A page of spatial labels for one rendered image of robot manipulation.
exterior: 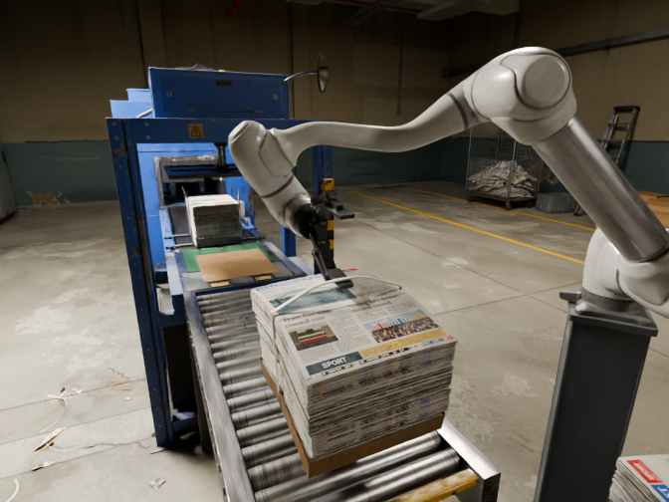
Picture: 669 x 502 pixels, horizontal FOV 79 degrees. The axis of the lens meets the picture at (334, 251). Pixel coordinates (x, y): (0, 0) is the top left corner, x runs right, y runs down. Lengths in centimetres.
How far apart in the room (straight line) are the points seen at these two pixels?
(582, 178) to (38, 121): 912
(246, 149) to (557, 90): 63
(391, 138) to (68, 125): 864
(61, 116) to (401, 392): 900
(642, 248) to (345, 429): 75
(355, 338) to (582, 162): 59
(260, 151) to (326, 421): 59
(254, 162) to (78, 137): 848
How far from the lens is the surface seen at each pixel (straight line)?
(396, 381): 73
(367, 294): 85
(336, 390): 68
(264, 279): 201
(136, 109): 415
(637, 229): 108
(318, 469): 80
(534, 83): 86
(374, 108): 1069
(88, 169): 939
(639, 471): 114
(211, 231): 265
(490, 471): 105
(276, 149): 96
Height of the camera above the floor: 151
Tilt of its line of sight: 17 degrees down
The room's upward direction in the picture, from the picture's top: straight up
